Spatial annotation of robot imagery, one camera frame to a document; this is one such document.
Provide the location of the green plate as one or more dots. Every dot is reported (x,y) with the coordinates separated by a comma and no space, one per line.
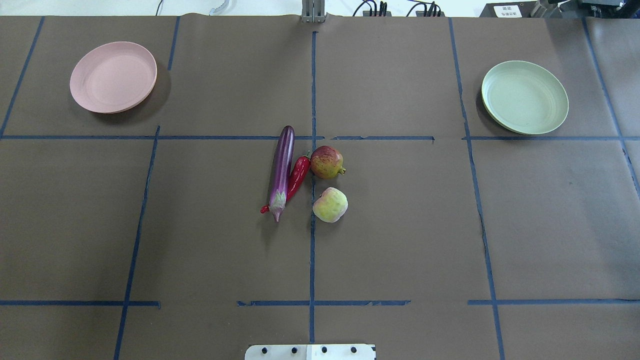
(524,97)

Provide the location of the red chili pepper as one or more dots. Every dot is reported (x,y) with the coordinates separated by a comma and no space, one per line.
(297,174)

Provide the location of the red yellow pomegranate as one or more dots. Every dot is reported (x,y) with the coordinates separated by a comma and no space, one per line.
(326,162)

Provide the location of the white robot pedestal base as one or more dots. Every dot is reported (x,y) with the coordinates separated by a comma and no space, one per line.
(340,351)

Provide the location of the aluminium frame post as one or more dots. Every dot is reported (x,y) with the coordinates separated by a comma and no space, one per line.
(313,11)

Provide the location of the pink plate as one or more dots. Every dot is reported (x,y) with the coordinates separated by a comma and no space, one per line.
(114,77)

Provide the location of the purple eggplant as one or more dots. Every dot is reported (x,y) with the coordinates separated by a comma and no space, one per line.
(281,167)

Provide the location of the pink green peach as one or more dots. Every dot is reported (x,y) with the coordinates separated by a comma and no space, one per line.
(331,205)

